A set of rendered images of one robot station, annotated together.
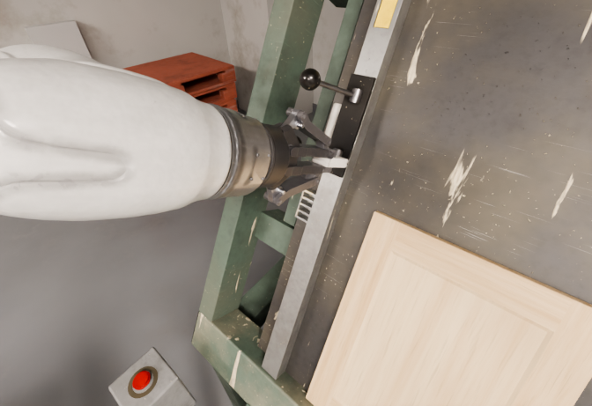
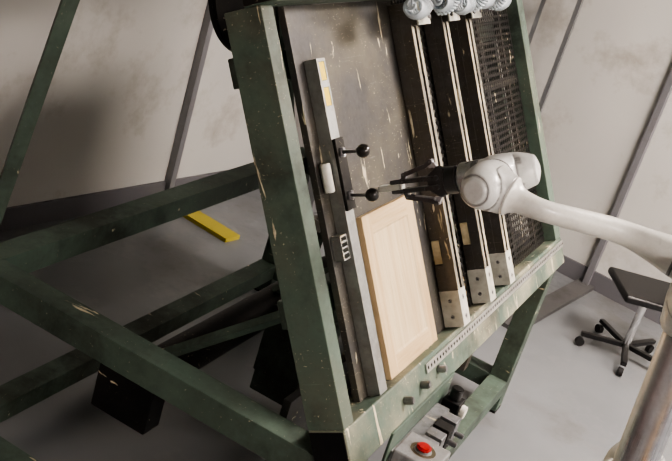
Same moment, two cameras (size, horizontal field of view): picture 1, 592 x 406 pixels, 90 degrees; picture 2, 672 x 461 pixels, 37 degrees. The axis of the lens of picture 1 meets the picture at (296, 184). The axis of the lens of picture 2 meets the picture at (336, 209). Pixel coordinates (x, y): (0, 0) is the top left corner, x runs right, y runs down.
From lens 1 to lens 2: 2.82 m
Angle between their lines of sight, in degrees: 92
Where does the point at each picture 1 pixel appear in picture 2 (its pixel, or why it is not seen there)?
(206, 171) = not seen: hidden behind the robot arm
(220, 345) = (365, 426)
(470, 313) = (395, 233)
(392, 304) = (383, 262)
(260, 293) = (278, 424)
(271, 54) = (296, 148)
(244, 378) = (382, 419)
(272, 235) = not seen: hidden behind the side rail
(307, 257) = (362, 278)
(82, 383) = not seen: outside the picture
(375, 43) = (331, 116)
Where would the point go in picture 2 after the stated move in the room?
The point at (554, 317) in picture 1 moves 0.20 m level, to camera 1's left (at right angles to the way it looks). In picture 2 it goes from (405, 208) to (424, 236)
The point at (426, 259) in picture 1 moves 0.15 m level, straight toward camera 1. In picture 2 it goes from (381, 222) to (427, 242)
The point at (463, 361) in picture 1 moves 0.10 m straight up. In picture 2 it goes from (403, 258) to (413, 229)
